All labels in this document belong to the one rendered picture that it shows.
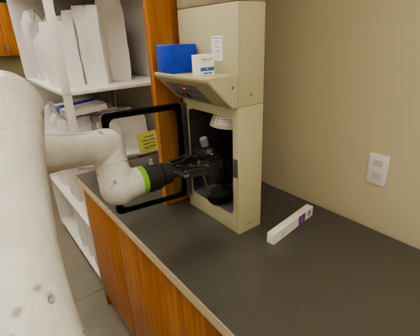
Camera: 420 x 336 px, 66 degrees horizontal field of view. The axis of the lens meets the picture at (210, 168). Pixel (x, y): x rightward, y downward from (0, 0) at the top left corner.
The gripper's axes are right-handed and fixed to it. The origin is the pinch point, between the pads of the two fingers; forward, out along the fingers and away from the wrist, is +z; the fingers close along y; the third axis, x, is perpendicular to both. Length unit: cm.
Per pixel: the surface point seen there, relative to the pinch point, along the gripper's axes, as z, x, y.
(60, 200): -17, 95, 210
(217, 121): 4.3, -13.9, -0.1
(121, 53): 24, -33, 124
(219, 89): -5.5, -27.4, -13.9
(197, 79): -9.4, -30.3, -8.9
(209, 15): 1.9, -48.1, -0.7
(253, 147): 8.9, -6.3, -13.9
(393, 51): 45, -36, -38
